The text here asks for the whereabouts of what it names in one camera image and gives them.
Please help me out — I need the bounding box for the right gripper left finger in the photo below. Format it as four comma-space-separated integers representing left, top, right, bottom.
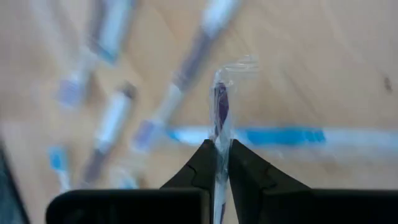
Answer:
45, 139, 216, 224

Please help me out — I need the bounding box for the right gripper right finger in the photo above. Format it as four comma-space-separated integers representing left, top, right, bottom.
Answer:
228, 139, 398, 224

